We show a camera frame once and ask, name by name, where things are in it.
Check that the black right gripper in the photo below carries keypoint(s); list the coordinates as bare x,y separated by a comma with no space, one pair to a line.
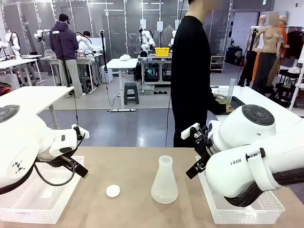
203,152

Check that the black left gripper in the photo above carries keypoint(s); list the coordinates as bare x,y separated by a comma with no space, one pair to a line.
59,163

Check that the white round flask lid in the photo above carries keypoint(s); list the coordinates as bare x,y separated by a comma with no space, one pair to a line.
113,191

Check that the clear beaker with yellow liquid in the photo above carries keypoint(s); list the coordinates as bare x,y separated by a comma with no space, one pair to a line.
222,96

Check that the clear plastic graduated cylinder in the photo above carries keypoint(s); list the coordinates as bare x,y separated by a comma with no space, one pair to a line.
230,92

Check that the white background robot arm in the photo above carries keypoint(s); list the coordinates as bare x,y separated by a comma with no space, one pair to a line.
14,42
146,40

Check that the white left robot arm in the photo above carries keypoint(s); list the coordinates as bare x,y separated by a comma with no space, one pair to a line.
23,142

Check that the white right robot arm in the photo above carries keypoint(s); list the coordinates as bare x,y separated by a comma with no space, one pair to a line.
249,133

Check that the person's right forearm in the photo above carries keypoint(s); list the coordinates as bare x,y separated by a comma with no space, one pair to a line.
218,109

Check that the person's right hand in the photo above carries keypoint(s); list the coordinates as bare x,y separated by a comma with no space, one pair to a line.
230,108

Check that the person's left hand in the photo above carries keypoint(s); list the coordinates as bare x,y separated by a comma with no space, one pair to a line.
217,96

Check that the translucent plastic Erlenmeyer flask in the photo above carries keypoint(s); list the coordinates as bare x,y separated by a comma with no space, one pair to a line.
164,187

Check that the white perforated plastic basket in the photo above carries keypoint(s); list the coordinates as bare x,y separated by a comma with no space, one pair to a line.
237,213
35,209

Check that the black tray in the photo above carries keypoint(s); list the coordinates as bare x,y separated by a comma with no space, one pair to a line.
237,103

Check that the grey plastic stool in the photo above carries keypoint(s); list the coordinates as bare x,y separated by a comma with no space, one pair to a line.
131,92

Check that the person in black sweatshirt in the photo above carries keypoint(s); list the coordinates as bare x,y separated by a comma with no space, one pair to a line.
190,71

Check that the white shoe rack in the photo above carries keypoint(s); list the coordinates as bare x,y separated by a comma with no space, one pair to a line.
217,64

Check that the black tripod stand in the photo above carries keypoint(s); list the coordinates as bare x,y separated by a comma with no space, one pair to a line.
62,61
103,52

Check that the white standing desk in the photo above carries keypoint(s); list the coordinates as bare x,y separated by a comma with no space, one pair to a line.
122,63

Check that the grey metal workbench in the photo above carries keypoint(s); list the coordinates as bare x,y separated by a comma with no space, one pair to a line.
154,59

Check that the black luggage bags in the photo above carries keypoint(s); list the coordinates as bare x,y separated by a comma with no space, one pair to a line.
234,55

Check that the white crumpled cloth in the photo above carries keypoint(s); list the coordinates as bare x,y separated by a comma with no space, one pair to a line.
125,57

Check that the yellow plastic crate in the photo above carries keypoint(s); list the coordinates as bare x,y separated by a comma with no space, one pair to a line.
162,51

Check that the person in purple hoodie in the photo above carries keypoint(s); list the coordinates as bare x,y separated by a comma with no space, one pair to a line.
63,40

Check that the beige bare mannequin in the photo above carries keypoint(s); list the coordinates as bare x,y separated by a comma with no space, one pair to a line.
270,40

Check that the hanging dark clothes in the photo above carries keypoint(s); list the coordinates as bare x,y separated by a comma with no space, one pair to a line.
294,42

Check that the white mannequin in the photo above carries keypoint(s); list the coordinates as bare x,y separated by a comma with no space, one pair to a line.
262,21

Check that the mannequin in orange clothing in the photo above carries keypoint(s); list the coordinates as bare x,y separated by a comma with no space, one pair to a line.
283,20

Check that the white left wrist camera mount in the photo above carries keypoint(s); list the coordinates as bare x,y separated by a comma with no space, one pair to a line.
82,131

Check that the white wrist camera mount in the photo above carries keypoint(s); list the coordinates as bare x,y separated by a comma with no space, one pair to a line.
82,131
188,131

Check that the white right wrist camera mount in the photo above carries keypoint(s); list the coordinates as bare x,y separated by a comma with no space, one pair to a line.
188,131

